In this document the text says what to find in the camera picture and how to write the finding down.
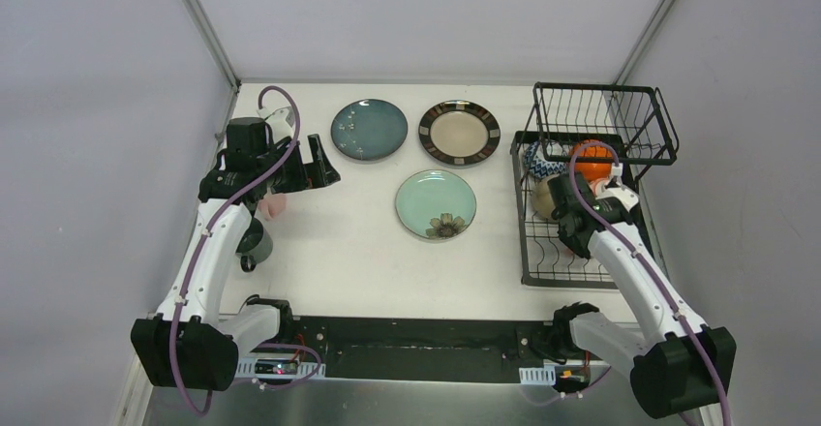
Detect plain white bowl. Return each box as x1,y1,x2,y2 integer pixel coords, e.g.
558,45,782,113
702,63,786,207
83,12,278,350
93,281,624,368
532,175,556,223

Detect black wire dish rack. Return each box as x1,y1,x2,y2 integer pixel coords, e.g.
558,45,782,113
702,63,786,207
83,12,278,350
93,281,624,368
509,82,680,289

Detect orange bowl white inside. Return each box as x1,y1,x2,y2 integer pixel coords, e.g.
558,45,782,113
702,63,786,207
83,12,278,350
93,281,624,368
569,139,613,182

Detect orange floral pattern bowl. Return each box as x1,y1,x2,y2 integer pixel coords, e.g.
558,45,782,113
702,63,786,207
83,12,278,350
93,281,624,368
589,178,611,197

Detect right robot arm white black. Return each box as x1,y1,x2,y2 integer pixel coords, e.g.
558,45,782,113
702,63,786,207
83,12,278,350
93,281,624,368
546,173,737,424

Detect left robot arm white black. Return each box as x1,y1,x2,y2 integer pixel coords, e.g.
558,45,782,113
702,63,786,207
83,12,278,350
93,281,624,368
131,135,341,391

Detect pink cup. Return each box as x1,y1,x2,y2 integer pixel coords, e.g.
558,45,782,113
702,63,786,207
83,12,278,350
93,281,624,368
258,194,288,221

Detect dark blue plate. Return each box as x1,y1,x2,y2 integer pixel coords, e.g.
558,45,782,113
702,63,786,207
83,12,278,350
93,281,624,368
330,99,409,162

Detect dark green mug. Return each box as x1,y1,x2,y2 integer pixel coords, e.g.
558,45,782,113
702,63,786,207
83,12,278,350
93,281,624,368
236,218,273,273

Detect teal flower plate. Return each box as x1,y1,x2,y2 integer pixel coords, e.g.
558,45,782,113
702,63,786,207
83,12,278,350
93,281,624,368
394,169,477,241

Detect black striped rim plate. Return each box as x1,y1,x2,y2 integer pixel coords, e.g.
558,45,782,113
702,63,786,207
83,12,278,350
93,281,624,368
417,100,502,167

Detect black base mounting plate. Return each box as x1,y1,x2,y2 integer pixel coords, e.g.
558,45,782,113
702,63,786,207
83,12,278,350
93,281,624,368
254,317,594,387

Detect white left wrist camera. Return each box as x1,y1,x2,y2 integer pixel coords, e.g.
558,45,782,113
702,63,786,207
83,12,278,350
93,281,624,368
222,106,296,171

